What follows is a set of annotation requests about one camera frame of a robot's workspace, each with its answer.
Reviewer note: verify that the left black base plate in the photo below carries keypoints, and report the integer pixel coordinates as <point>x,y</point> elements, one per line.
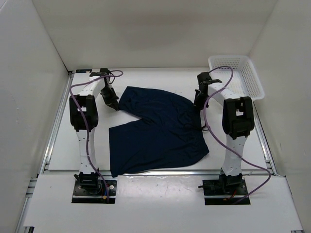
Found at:
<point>95,196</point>

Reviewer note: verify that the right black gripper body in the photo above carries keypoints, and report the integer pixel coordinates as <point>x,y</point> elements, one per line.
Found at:
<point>200,100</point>

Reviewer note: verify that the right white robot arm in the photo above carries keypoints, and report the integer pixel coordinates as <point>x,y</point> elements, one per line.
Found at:
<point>237,123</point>

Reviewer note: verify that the aluminium right side rail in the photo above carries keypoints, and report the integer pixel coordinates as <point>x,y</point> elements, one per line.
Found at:
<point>264,143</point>

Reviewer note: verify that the navy blue shorts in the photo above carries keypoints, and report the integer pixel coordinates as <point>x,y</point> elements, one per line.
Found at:
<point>167,134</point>

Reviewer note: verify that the aluminium front rail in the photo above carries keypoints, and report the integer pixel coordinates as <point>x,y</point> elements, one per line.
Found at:
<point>176,173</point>

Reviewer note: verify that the aluminium left side rail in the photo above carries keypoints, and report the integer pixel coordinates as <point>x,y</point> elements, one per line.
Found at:
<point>55,127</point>

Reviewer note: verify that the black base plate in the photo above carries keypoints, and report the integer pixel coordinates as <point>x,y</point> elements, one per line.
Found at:
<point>95,196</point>
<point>214,195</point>

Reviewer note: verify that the white plastic basket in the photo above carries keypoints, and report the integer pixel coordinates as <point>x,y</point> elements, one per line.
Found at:
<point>245,81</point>

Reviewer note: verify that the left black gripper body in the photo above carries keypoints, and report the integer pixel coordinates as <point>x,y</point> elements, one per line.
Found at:
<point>108,94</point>

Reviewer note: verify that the aluminium rail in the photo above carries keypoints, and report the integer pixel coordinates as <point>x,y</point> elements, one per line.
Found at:
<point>176,173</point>
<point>264,143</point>
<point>55,127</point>

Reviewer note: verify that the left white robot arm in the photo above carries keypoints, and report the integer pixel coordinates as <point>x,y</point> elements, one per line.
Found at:
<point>84,118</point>

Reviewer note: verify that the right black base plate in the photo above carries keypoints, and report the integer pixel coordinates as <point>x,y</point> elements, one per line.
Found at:
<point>214,195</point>

